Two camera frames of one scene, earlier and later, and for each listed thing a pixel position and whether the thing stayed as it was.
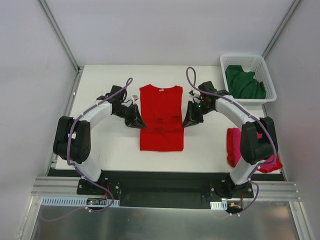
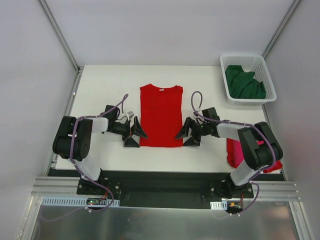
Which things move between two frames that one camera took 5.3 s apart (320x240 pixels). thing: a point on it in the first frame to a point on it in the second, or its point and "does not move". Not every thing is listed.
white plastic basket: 250,63 does not move
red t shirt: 231,157 does not move
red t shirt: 161,118 does not move
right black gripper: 194,113 to 193,131
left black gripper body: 131,116 to 130,131
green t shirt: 241,84 does not move
